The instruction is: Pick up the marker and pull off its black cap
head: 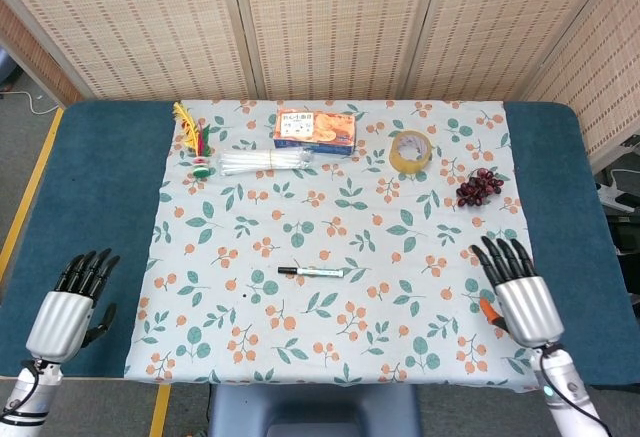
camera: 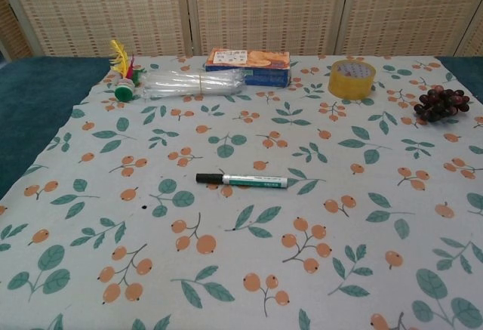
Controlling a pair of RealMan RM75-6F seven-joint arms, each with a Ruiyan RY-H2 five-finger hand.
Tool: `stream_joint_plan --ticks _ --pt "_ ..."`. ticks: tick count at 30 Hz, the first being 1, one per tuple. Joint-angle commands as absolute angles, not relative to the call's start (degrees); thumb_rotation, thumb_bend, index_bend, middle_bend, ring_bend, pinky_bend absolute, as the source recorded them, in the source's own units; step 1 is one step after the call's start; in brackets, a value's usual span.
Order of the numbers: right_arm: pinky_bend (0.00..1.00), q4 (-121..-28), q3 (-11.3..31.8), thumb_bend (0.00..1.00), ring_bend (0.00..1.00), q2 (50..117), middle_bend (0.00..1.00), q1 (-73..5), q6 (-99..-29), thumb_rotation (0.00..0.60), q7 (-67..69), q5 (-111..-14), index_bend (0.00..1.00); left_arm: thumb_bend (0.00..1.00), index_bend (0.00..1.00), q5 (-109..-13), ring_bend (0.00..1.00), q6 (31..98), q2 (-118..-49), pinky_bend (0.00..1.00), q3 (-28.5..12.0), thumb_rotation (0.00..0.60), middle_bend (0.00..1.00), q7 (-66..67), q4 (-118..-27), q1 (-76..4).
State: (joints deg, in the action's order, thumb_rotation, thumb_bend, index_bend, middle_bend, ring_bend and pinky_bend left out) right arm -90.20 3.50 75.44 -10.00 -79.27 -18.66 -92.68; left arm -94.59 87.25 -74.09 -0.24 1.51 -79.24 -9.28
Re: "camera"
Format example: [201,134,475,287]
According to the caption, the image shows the bundle of clear straws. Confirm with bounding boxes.
[140,68,248,101]

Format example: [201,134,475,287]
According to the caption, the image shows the white green marker pen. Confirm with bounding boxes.
[220,173,291,190]

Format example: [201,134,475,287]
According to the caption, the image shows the black marker cap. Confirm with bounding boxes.
[195,172,224,185]

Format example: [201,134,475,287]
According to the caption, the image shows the floral fruit print tablecloth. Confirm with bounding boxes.
[0,54,483,330]

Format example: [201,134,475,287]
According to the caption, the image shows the colourful feather shuttlecock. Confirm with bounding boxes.
[109,39,146,103]

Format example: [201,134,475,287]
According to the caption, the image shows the woven folding screen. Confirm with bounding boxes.
[0,0,483,60]

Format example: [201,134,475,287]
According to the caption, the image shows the orange blue cracker box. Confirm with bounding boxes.
[205,47,292,88]

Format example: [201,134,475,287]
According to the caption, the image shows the dark red grape bunch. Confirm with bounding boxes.
[413,85,472,124]

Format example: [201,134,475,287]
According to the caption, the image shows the yellowish clear tape roll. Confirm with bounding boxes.
[327,59,377,101]

